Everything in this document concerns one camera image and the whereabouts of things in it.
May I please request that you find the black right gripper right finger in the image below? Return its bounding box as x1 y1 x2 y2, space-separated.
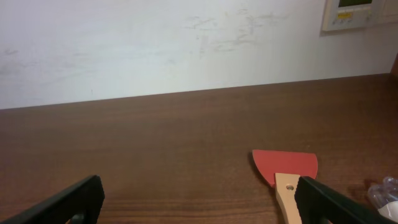
295 176 394 224

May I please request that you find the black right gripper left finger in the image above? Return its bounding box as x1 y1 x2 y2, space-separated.
1 175 105 224

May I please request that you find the red scraper wooden handle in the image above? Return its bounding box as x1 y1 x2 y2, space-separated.
252 149 318 224

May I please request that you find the clear pack of coloured markers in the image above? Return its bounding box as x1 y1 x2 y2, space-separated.
368 177 397 223

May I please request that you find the beige wall control panel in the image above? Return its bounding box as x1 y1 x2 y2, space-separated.
322 0 398 32

